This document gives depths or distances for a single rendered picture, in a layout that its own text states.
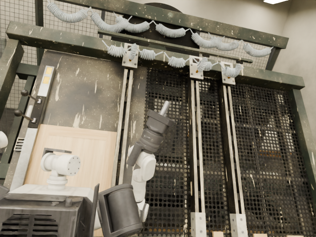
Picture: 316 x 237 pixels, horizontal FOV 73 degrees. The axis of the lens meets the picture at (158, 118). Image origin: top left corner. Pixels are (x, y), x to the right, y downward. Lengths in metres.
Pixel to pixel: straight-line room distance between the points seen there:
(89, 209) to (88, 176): 0.59
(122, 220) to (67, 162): 0.25
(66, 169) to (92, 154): 0.59
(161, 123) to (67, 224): 0.47
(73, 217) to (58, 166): 0.21
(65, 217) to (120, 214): 0.20
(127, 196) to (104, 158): 0.59
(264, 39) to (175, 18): 0.85
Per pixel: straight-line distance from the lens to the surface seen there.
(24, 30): 1.68
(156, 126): 0.86
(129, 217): 0.73
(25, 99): 1.58
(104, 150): 1.32
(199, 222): 1.33
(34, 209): 0.61
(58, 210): 0.60
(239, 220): 1.45
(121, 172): 1.24
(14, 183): 1.33
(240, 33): 2.17
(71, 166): 0.75
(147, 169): 0.88
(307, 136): 1.98
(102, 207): 0.76
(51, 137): 1.37
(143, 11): 1.94
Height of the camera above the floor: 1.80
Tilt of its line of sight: 15 degrees down
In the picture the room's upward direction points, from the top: 10 degrees clockwise
